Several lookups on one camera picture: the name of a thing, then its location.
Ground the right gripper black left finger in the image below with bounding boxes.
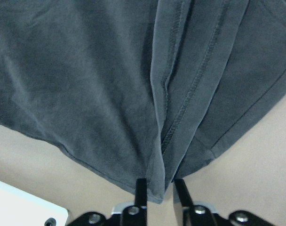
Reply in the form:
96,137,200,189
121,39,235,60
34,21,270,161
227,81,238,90
134,178,147,209

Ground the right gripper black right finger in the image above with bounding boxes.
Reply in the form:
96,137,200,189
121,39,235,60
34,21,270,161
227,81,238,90
173,179,193,209

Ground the black graphic t-shirt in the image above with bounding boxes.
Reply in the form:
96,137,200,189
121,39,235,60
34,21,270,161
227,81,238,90
0,0,286,203

